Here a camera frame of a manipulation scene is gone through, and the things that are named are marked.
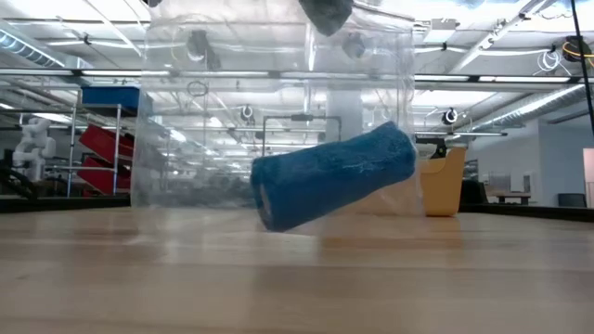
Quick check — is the blue storage bin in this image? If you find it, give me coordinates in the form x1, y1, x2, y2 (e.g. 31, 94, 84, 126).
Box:
81, 85, 154, 118

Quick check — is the long black taut cable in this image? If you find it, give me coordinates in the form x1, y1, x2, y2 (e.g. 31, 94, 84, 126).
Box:
569, 0, 594, 135

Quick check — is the yellow plastic bin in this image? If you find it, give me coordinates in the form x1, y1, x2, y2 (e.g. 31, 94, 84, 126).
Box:
319, 147, 467, 218

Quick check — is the black chair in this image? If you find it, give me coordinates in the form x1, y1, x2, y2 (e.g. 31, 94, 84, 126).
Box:
463, 179, 488, 205

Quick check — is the clear plastic zip bag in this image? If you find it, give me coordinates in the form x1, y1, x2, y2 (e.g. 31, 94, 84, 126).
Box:
129, 0, 426, 236

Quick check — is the white robot figure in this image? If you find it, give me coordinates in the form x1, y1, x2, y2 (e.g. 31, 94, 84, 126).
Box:
11, 118, 58, 183

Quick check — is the bright blue elastic bandage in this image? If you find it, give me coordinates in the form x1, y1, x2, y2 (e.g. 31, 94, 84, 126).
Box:
249, 120, 418, 233

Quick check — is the black aluminium table frame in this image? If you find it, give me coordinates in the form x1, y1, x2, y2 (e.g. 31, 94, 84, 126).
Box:
0, 194, 594, 223

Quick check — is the cable reel with yellow cord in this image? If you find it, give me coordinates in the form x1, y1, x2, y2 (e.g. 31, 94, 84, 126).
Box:
560, 35, 594, 64
169, 27, 223, 71

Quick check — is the distant desk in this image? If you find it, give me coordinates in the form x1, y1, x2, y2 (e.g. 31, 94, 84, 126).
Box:
494, 192, 533, 206

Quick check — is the red tilted storage bin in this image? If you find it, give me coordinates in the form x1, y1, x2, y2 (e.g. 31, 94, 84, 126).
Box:
77, 123, 169, 172
76, 156, 149, 196

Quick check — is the distant dark chair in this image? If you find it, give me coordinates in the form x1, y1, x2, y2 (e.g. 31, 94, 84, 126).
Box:
556, 192, 588, 209

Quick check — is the metal shelf rack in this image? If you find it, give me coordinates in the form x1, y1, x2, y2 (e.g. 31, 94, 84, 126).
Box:
44, 87, 173, 199

